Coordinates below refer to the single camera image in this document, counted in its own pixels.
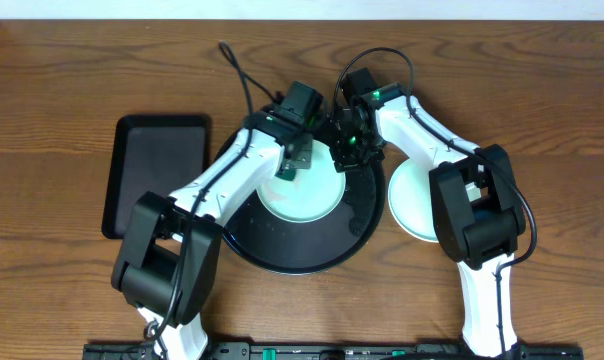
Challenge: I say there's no green yellow sponge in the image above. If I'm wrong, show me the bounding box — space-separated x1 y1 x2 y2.
276 168 297 181

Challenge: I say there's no green plate with red stain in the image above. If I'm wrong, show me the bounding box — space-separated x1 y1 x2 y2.
388 159 438 243

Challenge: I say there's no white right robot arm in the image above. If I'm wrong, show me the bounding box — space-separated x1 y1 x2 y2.
331 80 536 358

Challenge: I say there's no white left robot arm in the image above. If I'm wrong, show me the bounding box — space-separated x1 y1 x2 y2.
111 110 315 359

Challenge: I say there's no black round tray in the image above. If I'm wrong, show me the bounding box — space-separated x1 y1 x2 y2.
223 124 385 275

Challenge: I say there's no black rectangular tray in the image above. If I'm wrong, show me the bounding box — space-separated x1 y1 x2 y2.
101 113 211 239

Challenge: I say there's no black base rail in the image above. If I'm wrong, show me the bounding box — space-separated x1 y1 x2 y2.
82 342 584 360

